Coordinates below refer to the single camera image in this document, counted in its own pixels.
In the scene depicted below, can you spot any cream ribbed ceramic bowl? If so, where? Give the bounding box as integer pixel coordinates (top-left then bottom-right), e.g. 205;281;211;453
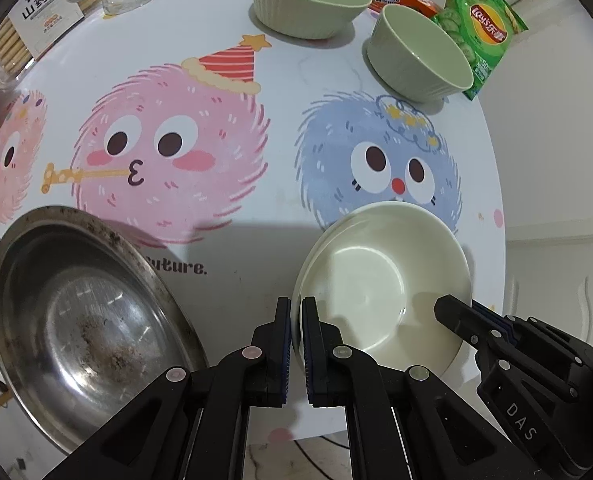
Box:
291;201;474;378

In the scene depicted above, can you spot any green potato chip bag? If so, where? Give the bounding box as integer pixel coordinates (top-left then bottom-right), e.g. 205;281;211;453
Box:
432;0;529;102

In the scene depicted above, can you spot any clear tray of finger biscuits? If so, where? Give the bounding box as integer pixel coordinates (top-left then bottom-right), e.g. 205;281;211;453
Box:
0;0;102;73

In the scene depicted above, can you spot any green ribbed ceramic bowl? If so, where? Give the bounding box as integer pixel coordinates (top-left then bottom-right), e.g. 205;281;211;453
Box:
250;0;373;41
366;5;475;103

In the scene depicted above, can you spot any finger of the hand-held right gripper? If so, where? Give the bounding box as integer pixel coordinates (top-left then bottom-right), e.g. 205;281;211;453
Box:
433;294;516;347

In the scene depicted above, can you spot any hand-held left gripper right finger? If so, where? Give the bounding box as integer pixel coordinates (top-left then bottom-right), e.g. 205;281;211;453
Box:
300;296;532;480

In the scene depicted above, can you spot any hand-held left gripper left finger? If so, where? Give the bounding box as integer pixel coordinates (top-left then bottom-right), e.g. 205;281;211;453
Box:
41;296;293;480

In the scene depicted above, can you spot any large stained steel bowl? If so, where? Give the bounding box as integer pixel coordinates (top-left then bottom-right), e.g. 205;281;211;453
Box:
0;205;210;456

